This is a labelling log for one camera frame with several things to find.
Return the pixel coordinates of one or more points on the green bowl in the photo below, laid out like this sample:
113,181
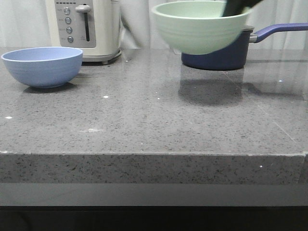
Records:
198,27

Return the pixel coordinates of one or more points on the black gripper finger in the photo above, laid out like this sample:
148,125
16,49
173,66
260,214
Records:
235,7

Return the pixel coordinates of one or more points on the white curtain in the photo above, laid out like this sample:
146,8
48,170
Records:
24,23

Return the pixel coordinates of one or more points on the dark blue saucepan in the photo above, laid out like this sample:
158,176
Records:
233,57

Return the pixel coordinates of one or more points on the blue bowl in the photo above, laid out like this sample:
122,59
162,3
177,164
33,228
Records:
44,67

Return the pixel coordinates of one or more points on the cream white toaster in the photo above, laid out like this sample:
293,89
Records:
90,25

